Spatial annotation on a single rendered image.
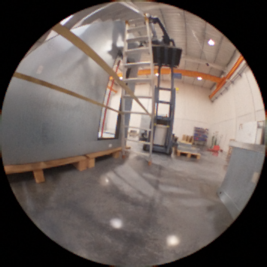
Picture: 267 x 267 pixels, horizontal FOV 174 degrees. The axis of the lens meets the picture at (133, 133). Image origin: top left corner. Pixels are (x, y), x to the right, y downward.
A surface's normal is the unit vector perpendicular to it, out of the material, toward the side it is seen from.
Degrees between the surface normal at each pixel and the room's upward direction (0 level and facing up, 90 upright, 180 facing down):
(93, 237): 0
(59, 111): 90
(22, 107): 90
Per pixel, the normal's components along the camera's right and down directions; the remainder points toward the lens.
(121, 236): 0.15, -0.99
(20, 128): 0.90, 0.16
